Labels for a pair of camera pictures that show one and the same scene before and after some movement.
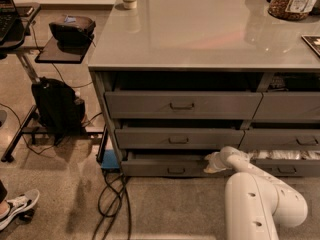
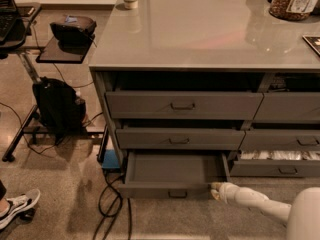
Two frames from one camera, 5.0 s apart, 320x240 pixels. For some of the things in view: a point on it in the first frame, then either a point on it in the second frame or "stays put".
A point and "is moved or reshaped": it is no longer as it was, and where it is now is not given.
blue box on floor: [109, 160] stays put
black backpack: [59, 109] stays put
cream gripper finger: [209, 170] to [216, 195]
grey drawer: [167, 164] is moved or reshaped
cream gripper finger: [210, 156] to [216, 185]
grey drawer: [280, 139] stays put
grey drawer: [183, 104] stays put
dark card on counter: [313, 41] stays put
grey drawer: [289, 106] stays put
